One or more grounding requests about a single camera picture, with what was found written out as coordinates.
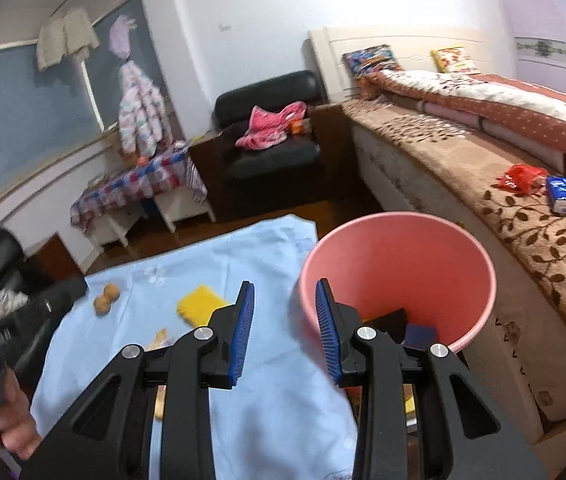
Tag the light blue floral tablecloth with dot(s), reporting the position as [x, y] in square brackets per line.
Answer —
[273, 260]

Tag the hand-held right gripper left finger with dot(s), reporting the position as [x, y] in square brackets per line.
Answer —
[243, 330]

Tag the blue foam piece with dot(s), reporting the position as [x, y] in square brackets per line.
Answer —
[420, 336]

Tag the tan lumpy snack piece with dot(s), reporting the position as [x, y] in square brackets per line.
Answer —
[159, 340]

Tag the blue tissue pack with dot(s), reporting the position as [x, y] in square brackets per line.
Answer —
[560, 194]

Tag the dark wooden side table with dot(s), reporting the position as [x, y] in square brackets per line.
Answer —
[208, 180]
[333, 145]

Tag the purple hanging garment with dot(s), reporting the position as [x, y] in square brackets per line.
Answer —
[123, 35]

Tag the large dark window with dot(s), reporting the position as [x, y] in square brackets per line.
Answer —
[28, 110]

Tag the small red apple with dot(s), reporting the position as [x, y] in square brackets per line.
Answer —
[141, 161]

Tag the beige hanging garment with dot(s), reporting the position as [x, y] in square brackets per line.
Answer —
[65, 35]

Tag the red plastic bag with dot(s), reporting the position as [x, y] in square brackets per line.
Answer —
[520, 180]

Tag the pink garment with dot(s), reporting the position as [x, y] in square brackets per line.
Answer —
[270, 127]

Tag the yellow sponge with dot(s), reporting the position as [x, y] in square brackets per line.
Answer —
[200, 305]

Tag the white crumpled cloth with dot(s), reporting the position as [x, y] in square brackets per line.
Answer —
[8, 302]

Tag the black leather armchair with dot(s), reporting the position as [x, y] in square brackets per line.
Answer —
[273, 160]

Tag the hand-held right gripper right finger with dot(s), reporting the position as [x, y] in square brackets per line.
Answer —
[327, 330]

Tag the white low table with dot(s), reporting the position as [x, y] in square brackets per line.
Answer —
[113, 225]

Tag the brown leaf-pattern blanket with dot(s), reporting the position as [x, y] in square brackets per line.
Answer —
[513, 210]

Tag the person's left hand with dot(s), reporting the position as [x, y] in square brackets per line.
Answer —
[13, 425]

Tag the black foam net sleeve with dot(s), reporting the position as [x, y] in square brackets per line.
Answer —
[388, 321]

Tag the yellow red floral pillow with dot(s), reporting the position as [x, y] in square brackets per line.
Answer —
[453, 59]

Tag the colourful cartoon pillow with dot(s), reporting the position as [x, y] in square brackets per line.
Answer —
[370, 60]

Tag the pink plastic bucket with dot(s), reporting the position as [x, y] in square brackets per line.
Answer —
[398, 270]

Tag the orange dotted quilt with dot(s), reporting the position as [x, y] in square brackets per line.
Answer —
[513, 110]

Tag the pink patterned puffer jacket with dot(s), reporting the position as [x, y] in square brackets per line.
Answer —
[138, 110]

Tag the white bed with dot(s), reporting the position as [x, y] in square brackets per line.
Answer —
[388, 170]

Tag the dark wooden end table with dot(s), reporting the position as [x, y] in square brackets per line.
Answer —
[60, 257]

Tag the plaid tablecloth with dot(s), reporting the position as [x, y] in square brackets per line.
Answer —
[138, 180]

